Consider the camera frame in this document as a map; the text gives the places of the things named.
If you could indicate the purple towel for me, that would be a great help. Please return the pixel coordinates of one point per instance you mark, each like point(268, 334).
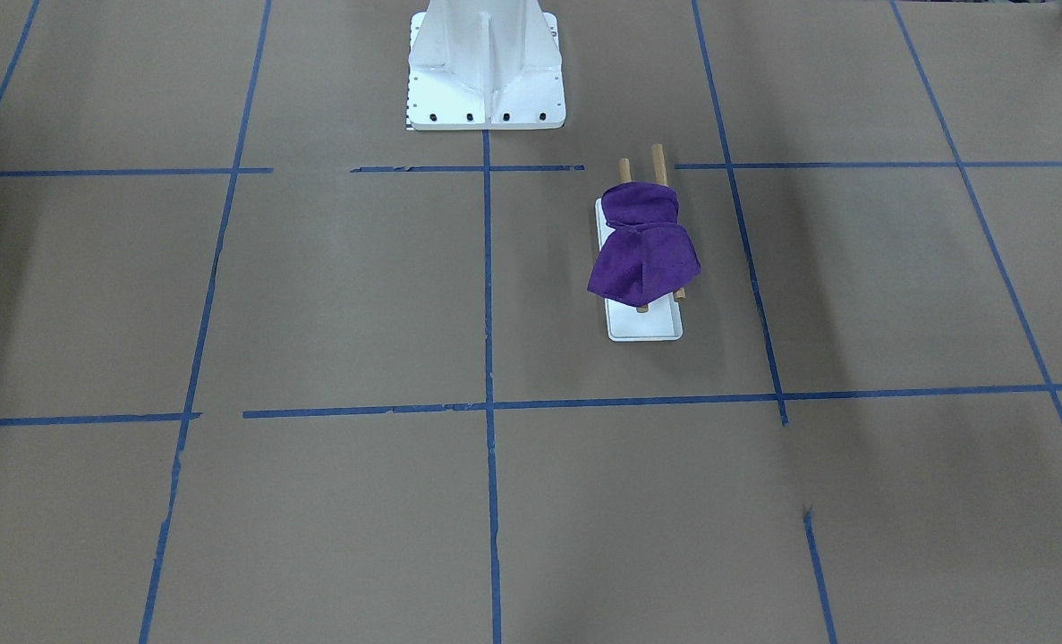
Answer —
point(649, 254)

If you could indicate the white rack base tray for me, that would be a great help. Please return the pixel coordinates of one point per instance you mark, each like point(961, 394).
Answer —
point(624, 324)

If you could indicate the white camera mast stand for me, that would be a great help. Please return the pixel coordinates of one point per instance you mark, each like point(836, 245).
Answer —
point(485, 65)

